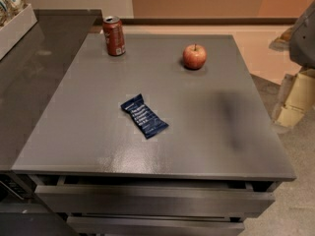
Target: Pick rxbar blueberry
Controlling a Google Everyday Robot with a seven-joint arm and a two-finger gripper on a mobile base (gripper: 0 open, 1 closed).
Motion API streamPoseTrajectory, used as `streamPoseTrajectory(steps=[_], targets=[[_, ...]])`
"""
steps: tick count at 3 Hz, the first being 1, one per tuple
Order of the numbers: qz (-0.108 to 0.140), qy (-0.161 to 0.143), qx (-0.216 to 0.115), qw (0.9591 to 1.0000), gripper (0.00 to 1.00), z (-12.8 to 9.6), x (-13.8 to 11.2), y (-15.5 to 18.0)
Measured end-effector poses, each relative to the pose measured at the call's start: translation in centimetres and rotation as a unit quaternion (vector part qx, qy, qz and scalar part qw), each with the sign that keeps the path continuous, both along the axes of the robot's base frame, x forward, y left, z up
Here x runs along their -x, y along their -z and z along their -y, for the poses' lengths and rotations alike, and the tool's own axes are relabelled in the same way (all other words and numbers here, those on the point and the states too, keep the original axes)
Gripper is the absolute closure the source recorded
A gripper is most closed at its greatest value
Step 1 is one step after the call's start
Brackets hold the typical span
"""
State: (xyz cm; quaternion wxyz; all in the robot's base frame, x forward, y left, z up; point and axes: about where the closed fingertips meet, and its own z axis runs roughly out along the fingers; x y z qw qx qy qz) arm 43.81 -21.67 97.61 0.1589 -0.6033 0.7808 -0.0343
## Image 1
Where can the upper grey drawer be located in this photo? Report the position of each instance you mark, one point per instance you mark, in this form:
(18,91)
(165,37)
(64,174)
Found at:
(155,197)

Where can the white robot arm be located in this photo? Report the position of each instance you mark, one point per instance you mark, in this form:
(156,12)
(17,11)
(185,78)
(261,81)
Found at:
(299,40)

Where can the red soda can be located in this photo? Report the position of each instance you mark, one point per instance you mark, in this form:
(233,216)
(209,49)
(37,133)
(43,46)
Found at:
(114,36)

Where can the grey drawer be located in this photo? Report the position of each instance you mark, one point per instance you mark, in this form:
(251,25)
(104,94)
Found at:
(155,197)
(153,227)

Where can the lower grey drawer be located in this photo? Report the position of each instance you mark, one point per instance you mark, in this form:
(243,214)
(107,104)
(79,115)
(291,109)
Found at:
(153,227)

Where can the red apple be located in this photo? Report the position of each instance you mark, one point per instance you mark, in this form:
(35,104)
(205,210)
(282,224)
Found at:
(194,56)

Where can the white box with snacks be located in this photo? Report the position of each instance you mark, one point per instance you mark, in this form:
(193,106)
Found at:
(16,19)

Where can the dark blue snack bar wrapper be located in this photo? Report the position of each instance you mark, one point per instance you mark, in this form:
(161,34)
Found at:
(143,116)

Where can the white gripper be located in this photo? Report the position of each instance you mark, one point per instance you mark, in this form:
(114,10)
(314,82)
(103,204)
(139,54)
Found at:
(303,39)

